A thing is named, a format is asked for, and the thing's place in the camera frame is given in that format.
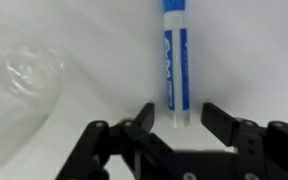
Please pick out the blue and white marker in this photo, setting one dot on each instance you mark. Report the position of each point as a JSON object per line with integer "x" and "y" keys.
{"x": 176, "y": 56}

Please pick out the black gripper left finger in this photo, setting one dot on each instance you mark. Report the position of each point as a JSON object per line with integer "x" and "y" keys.
{"x": 143, "y": 152}

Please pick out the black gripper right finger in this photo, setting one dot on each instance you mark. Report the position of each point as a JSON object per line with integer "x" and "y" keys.
{"x": 262, "y": 151}

